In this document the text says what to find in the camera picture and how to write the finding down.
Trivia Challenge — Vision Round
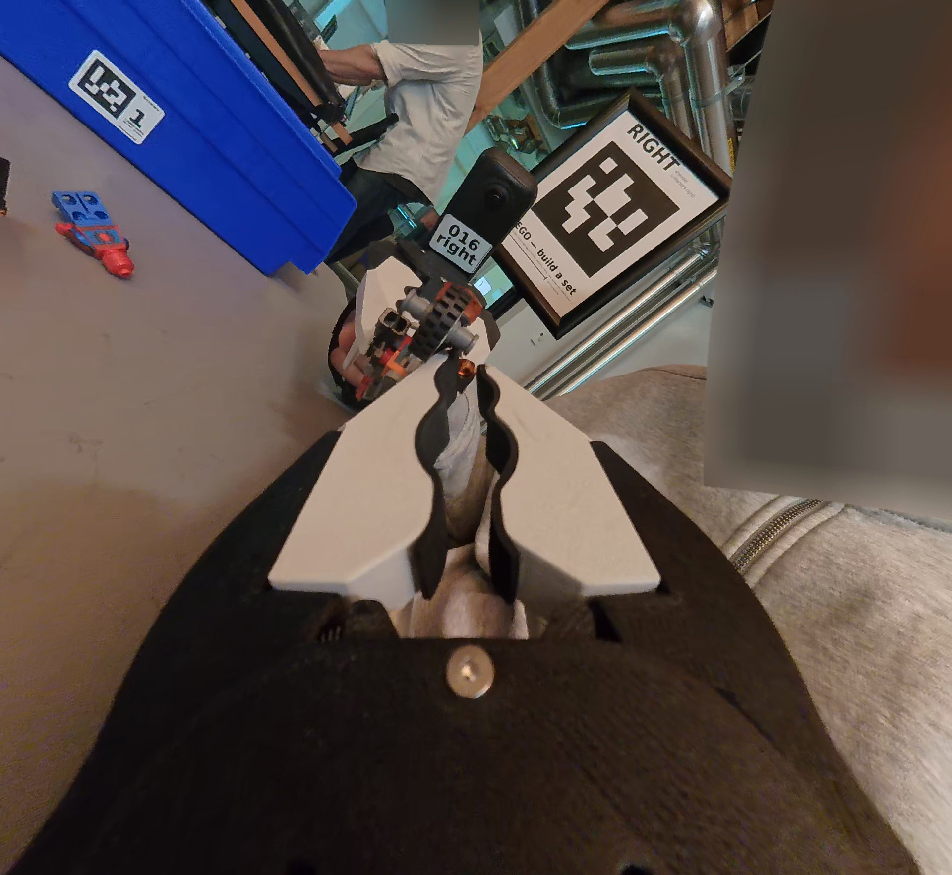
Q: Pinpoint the blue red toy minifigure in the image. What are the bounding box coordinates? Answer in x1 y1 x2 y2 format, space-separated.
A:
51 190 136 279

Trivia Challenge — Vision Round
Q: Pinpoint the framed marker sign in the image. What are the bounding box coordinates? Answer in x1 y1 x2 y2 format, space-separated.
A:
492 90 733 340

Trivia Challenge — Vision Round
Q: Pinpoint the black toy brick motorcycle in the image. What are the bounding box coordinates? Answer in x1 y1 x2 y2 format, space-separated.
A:
356 278 484 401

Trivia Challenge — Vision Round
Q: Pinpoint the person's right hand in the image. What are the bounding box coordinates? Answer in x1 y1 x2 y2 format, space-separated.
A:
331 328 373 400

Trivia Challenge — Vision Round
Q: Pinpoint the blue plastic bin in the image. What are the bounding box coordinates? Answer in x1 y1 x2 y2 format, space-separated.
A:
0 0 358 277

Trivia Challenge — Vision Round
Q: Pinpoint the wooden edged desk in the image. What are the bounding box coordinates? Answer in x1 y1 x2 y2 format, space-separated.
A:
160 0 354 147

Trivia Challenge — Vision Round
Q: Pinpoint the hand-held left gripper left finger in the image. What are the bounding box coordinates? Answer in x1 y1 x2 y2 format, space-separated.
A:
268 358 458 612

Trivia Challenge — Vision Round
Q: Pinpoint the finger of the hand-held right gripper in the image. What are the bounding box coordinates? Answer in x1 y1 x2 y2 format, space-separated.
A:
465 313 501 374
356 256 419 377

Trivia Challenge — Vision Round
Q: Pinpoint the silver ventilation duct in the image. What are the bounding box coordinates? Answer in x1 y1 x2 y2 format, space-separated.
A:
513 0 745 139

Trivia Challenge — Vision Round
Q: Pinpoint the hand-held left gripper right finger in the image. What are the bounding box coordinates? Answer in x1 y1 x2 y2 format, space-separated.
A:
476 364 661 612

